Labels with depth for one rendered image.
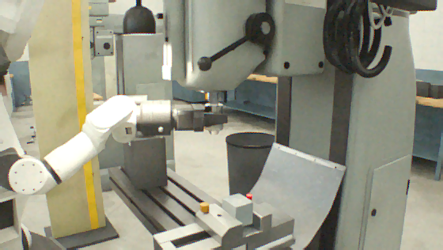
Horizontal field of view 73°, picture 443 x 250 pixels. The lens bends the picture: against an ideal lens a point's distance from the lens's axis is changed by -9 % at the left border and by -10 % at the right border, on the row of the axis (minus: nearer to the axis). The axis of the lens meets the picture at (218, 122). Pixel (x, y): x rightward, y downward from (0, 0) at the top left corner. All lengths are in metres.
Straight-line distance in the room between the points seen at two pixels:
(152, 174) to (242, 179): 1.67
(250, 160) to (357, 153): 1.78
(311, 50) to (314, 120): 0.29
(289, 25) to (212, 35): 0.20
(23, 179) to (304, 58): 0.70
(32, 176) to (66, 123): 1.76
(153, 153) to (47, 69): 1.39
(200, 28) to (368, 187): 0.70
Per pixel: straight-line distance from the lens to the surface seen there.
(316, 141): 1.10
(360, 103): 1.01
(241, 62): 0.76
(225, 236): 0.77
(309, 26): 0.88
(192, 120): 0.80
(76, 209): 2.70
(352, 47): 0.77
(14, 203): 1.32
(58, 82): 2.44
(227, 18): 0.74
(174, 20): 0.76
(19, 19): 0.86
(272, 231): 0.87
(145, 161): 1.21
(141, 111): 0.80
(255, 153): 2.71
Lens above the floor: 1.41
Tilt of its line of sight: 13 degrees down
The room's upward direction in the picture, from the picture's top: straight up
